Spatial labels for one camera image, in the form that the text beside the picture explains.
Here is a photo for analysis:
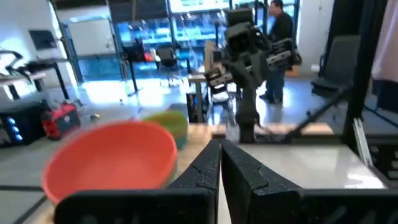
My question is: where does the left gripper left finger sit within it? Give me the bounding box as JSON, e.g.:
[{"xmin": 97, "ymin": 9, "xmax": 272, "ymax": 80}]
[{"xmin": 53, "ymin": 139, "xmax": 221, "ymax": 224}]

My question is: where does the red box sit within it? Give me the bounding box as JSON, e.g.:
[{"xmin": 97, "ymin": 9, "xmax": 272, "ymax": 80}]
[{"xmin": 41, "ymin": 101, "xmax": 82, "ymax": 140}]

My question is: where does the orange bowl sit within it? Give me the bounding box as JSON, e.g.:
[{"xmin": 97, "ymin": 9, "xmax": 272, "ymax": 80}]
[{"xmin": 41, "ymin": 120, "xmax": 178, "ymax": 205}]

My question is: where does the pale hanging cloth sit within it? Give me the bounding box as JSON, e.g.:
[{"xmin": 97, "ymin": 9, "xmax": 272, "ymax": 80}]
[{"xmin": 371, "ymin": 0, "xmax": 398, "ymax": 82}]

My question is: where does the person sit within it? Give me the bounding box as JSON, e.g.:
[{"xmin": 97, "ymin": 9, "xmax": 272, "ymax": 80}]
[{"xmin": 259, "ymin": 0, "xmax": 295, "ymax": 104}]

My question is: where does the black office chair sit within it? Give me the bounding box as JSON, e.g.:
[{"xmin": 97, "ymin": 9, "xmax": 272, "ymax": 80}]
[{"xmin": 310, "ymin": 35, "xmax": 362, "ymax": 98}]

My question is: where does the yellow-green bowl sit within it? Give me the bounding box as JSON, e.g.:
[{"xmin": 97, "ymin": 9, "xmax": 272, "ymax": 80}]
[{"xmin": 142, "ymin": 110, "xmax": 189, "ymax": 141}]

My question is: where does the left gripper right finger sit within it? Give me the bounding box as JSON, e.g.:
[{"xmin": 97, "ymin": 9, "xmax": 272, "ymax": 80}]
[{"xmin": 220, "ymin": 139, "xmax": 398, "ymax": 224}]

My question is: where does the wooden bench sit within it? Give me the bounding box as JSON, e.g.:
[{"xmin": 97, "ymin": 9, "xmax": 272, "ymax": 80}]
[{"xmin": 0, "ymin": 73, "xmax": 47, "ymax": 101}]

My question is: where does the small black chair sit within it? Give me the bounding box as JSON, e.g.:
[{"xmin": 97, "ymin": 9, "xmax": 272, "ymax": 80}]
[{"xmin": 155, "ymin": 45, "xmax": 178, "ymax": 68}]

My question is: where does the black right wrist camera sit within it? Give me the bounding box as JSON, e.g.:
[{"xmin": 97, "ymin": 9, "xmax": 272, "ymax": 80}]
[{"xmin": 224, "ymin": 21, "xmax": 262, "ymax": 60}]

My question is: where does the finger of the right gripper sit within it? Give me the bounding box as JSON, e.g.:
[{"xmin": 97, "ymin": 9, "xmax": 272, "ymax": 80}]
[
  {"xmin": 247, "ymin": 88, "xmax": 261, "ymax": 144},
  {"xmin": 234, "ymin": 88, "xmax": 249, "ymax": 144}
]

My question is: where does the black diagonal frame strut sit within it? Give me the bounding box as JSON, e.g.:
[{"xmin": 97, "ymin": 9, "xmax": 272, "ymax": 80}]
[{"xmin": 282, "ymin": 89, "xmax": 353, "ymax": 141}]

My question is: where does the cyan bowl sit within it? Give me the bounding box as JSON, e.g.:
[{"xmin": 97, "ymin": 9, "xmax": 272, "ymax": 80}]
[{"xmin": 174, "ymin": 135, "xmax": 189, "ymax": 151}]

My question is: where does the black computer tower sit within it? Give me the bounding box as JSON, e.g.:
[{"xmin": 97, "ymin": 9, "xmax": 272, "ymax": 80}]
[{"xmin": 185, "ymin": 91, "xmax": 200, "ymax": 124}]

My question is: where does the whiteboard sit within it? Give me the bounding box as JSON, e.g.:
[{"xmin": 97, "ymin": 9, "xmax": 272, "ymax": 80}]
[{"xmin": 66, "ymin": 18, "xmax": 118, "ymax": 57}]

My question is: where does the aluminium rail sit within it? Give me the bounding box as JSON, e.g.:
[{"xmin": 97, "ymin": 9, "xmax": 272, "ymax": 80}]
[{"xmin": 352, "ymin": 117, "xmax": 374, "ymax": 167}]

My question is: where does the black bench equipment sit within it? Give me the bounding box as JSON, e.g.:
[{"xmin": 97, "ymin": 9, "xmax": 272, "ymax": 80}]
[{"xmin": 0, "ymin": 49, "xmax": 25, "ymax": 76}]

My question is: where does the black desk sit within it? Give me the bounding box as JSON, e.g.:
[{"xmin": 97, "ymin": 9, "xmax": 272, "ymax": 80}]
[{"xmin": 25, "ymin": 58, "xmax": 71, "ymax": 100}]

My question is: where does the black box with blue lights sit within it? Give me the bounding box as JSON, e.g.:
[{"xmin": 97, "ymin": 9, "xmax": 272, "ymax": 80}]
[{"xmin": 0, "ymin": 101, "xmax": 48, "ymax": 147}]

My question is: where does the black frame post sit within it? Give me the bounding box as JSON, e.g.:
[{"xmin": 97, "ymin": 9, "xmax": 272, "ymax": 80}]
[{"xmin": 341, "ymin": 0, "xmax": 390, "ymax": 147}]

